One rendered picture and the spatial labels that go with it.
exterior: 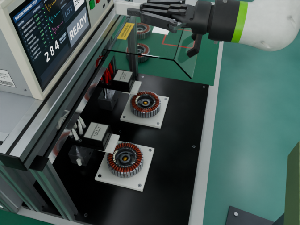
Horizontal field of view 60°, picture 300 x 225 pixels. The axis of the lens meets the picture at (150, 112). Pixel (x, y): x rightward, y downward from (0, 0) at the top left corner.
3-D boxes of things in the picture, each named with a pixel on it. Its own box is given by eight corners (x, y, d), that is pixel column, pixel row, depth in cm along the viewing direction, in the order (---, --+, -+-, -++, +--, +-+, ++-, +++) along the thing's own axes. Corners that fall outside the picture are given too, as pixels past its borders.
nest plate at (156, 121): (168, 99, 102) (168, 97, 101) (160, 128, 92) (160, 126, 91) (132, 92, 104) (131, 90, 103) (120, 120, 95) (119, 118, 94)
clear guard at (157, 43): (202, 34, 90) (204, 18, 85) (192, 79, 74) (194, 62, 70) (112, 22, 95) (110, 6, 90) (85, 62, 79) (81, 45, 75)
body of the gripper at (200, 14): (205, 42, 62) (167, 37, 64) (209, 24, 68) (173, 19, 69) (211, 12, 57) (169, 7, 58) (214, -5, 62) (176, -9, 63)
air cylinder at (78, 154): (95, 147, 87) (92, 137, 83) (86, 166, 82) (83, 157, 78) (81, 143, 88) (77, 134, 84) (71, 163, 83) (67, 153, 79)
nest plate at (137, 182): (154, 150, 86) (154, 147, 85) (142, 191, 77) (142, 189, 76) (111, 140, 89) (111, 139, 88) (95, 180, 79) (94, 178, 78)
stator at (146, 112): (163, 99, 100) (163, 92, 97) (156, 121, 93) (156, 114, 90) (135, 94, 102) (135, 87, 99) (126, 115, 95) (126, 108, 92)
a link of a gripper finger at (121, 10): (142, 16, 66) (141, 17, 65) (115, 12, 67) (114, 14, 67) (141, 4, 64) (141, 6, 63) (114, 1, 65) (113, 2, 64)
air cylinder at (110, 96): (118, 97, 103) (117, 87, 98) (112, 110, 98) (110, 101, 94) (106, 95, 103) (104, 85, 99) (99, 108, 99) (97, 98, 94)
